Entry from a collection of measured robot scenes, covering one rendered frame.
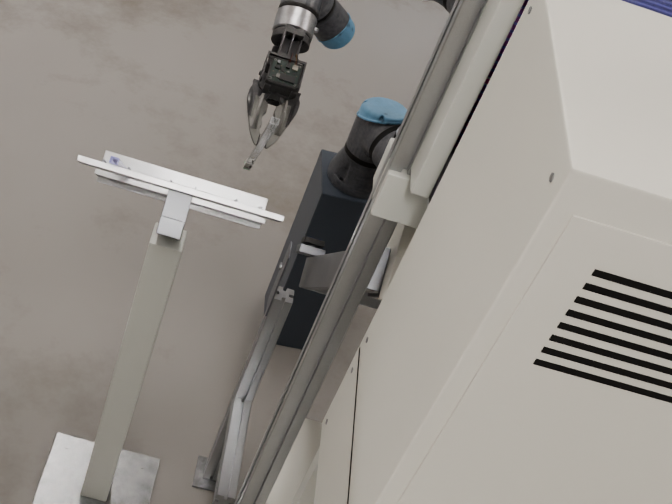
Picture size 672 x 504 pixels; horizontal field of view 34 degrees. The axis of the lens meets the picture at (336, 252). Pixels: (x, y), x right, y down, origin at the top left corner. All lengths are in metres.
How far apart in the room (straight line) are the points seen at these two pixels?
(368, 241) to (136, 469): 1.35
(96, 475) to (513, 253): 1.72
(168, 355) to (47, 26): 1.48
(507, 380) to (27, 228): 2.29
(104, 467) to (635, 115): 1.75
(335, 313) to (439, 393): 0.52
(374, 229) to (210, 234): 1.88
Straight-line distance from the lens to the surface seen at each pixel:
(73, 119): 3.54
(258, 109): 1.90
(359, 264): 1.45
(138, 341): 2.15
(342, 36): 2.11
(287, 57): 1.93
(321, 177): 2.68
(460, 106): 1.23
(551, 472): 1.09
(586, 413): 1.02
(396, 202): 1.36
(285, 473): 1.95
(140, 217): 3.24
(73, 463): 2.62
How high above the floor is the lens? 2.14
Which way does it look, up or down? 40 degrees down
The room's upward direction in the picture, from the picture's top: 23 degrees clockwise
